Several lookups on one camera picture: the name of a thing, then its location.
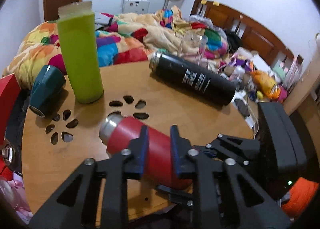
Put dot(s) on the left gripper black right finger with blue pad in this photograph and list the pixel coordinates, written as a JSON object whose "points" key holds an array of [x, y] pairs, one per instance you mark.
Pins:
{"points": [[224, 194]]}

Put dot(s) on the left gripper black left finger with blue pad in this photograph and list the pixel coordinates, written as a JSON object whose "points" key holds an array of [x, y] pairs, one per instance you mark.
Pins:
{"points": [[96, 186]]}

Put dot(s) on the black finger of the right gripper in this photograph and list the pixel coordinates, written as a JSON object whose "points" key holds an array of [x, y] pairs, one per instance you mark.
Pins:
{"points": [[223, 147]]}

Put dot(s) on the red thermos cup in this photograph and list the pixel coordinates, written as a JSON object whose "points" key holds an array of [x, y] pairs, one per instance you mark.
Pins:
{"points": [[117, 131]]}

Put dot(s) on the black thermos lying down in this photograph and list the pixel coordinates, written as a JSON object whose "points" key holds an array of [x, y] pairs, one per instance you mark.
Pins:
{"points": [[193, 78]]}

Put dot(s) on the dark teal ceramic cup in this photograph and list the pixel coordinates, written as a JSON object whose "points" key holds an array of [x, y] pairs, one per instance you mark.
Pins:
{"points": [[46, 88]]}

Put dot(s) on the pink plastic toy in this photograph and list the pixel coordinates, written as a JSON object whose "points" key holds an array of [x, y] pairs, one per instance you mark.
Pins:
{"points": [[14, 192]]}

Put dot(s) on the orange snack bag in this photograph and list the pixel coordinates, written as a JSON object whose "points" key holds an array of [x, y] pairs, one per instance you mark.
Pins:
{"points": [[266, 84]]}

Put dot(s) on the clear glass jar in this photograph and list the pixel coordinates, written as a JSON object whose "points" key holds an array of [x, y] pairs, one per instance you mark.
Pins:
{"points": [[192, 48]]}

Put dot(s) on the wooden bed headboard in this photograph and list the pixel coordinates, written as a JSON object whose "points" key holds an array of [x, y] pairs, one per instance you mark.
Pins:
{"points": [[253, 35]]}

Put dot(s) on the red gift box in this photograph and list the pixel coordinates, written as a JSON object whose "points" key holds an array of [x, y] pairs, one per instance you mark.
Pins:
{"points": [[9, 91]]}

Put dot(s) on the colourful heart blanket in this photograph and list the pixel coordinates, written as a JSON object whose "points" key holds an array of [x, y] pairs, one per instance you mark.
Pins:
{"points": [[126, 38]]}

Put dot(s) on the green tall bottle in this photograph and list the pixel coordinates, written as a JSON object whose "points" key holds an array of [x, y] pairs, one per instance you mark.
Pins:
{"points": [[76, 31]]}

